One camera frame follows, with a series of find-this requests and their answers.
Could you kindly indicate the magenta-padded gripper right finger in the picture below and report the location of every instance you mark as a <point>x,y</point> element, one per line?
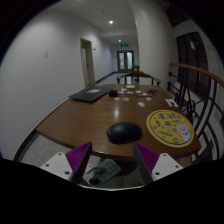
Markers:
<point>163,165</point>

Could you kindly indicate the wooden armchair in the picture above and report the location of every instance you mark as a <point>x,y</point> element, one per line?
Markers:
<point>138,74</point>

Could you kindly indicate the round yellow printed mouse pad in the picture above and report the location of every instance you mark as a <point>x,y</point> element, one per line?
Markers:
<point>170,128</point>

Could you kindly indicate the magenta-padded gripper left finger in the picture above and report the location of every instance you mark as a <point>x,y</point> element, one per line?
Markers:
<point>60,165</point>

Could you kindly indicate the dark window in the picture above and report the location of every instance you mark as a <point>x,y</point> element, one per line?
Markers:
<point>193,63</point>

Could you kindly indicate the dark closed laptop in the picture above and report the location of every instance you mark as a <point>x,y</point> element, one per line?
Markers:
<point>90,94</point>

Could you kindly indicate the open side doorway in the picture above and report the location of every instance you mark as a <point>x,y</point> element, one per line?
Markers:
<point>87,61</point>

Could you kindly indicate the small black box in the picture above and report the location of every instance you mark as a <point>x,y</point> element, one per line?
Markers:
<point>113,93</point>

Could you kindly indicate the flat white box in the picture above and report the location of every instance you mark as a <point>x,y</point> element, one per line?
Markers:
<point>130,86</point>

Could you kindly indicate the black railing with wooden handrail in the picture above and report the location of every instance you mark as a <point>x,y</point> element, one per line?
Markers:
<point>200,71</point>

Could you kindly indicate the small pale sticker card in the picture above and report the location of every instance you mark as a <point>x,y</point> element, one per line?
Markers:
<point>148,98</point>
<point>116,98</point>
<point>141,104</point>
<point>125,98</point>

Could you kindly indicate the green exit sign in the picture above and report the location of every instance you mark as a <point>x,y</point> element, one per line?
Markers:
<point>124,45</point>

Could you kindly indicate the green flat item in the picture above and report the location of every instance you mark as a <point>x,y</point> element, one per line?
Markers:
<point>108,169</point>

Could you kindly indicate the white wall switch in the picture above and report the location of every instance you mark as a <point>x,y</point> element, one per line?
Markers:
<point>46,54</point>

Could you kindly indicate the recessed ceiling lights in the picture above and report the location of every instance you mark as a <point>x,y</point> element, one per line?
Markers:
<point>111,22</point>

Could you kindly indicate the black computer mouse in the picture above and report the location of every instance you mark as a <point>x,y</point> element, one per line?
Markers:
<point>124,132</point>

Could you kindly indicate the glass double door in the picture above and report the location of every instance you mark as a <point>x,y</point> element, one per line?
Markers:
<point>125,61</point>

